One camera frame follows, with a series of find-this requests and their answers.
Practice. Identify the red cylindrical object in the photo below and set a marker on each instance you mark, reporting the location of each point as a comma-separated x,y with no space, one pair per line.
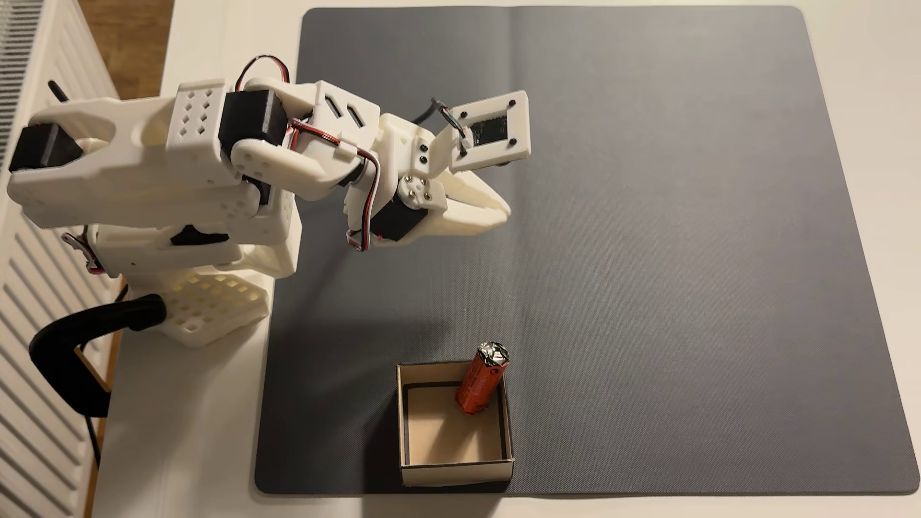
478,381

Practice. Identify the small open cardboard box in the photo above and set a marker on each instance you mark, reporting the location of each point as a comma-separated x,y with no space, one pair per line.
446,439

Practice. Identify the dark grey table mat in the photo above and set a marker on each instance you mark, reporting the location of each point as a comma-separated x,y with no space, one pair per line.
647,288

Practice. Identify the black table clamp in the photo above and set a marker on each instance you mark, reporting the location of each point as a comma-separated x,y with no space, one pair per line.
65,345

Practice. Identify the white square camera box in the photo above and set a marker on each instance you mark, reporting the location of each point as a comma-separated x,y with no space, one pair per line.
496,129

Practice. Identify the white wall radiator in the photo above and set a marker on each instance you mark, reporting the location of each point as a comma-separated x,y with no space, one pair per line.
29,324

